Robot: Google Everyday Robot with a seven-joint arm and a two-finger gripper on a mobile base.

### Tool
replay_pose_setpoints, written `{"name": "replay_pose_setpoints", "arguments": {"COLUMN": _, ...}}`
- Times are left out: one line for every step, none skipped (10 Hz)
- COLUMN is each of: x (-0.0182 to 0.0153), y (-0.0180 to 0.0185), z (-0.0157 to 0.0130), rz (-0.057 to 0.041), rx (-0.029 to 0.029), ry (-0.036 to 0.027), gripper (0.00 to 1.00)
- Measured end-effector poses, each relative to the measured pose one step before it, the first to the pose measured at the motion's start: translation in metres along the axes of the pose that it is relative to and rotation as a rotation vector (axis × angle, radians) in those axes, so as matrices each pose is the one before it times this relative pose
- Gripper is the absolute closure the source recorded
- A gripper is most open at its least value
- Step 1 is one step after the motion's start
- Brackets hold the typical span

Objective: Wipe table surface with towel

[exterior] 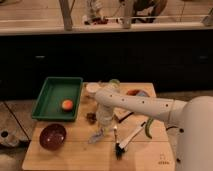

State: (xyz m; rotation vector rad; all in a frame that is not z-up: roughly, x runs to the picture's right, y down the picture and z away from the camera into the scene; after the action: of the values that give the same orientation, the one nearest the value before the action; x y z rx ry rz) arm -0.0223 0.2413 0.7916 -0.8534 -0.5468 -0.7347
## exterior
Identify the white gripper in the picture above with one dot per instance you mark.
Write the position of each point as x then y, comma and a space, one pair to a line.
104, 116

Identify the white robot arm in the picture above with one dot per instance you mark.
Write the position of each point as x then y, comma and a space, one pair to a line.
193, 118

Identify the small brown object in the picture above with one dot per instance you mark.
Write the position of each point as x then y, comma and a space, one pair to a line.
91, 118

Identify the small white cup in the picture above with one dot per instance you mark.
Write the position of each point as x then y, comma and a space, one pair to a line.
92, 88

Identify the green rimmed glass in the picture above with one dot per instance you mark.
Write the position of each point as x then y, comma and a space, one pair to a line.
114, 83

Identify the black white brush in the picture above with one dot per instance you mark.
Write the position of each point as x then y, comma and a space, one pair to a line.
120, 146

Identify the orange fruit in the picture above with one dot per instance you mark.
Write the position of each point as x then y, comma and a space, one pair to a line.
67, 104

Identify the green plastic tray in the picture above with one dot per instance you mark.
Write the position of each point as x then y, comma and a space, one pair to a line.
54, 91

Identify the dark red bowl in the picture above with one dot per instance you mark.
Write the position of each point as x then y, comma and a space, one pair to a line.
52, 136

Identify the black handled utensil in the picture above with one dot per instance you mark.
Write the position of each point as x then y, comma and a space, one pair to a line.
125, 117

